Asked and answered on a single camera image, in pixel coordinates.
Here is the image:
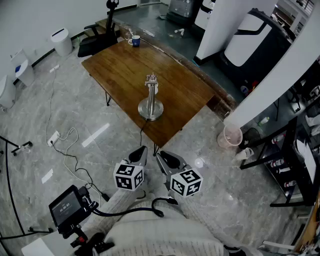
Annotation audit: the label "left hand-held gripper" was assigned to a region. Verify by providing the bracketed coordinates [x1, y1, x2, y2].
[113, 145, 149, 192]

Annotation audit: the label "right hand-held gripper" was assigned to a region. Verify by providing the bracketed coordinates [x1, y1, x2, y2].
[155, 150, 204, 198]

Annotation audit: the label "person's left forearm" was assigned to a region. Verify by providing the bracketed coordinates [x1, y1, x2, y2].
[81, 187, 148, 242]

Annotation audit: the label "person's right forearm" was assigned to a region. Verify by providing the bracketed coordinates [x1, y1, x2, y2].
[172, 191, 261, 256]

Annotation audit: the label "person's white sweater torso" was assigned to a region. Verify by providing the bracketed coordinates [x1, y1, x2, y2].
[102, 197, 226, 256]

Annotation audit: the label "white paper cups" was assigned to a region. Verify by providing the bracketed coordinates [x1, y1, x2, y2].
[235, 147, 255, 161]

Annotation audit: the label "black bag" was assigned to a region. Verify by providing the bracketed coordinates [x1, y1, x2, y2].
[239, 127, 261, 151]

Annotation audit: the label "large white power strip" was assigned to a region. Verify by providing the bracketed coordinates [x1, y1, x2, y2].
[47, 130, 61, 148]

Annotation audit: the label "black screen device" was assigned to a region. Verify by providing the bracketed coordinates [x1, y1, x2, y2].
[48, 184, 100, 235]

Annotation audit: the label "white paper strip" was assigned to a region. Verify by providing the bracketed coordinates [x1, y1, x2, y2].
[41, 168, 54, 185]

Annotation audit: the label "blue mug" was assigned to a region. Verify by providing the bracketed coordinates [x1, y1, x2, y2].
[128, 35, 141, 48]

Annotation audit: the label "black wheeled stand base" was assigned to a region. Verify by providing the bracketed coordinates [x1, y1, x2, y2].
[0, 135, 34, 157]

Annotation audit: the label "black office chair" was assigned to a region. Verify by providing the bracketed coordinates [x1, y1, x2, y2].
[77, 0, 121, 58]

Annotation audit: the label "black metal shelf rack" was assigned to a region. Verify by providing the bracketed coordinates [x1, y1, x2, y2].
[239, 116, 320, 208]

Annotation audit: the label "black curved floor pole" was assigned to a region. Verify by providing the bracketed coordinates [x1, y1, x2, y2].
[0, 139, 55, 241]

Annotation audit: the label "round white bin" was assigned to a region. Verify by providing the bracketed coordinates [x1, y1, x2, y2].
[50, 27, 73, 57]

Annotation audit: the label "white paper sheet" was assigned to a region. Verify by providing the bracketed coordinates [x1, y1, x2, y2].
[296, 138, 317, 185]

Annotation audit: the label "white box with blue patch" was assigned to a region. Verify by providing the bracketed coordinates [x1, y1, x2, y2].
[10, 48, 36, 87]

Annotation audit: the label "black and white machine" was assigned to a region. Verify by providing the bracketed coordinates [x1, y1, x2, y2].
[219, 7, 294, 87]

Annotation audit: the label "white rounded appliance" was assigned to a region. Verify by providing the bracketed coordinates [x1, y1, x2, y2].
[0, 74, 17, 113]

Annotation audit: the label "silver case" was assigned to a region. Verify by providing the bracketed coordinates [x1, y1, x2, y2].
[165, 0, 201, 26]

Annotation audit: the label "wooden board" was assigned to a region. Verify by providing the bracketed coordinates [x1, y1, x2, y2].
[294, 191, 320, 254]

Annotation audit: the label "thin black cable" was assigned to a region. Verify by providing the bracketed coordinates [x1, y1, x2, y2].
[139, 119, 149, 148]

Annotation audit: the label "thick black device cable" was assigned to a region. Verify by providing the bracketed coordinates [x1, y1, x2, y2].
[92, 197, 180, 218]

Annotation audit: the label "black floor cable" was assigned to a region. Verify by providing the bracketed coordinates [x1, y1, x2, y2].
[51, 144, 111, 202]

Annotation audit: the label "white floor cable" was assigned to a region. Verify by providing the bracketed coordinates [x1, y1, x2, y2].
[57, 127, 102, 201]

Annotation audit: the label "black mount with red knob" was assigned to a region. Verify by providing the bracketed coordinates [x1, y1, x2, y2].
[62, 223, 116, 256]

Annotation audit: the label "thin grey floor cable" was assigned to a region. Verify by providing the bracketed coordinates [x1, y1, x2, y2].
[45, 71, 58, 141]

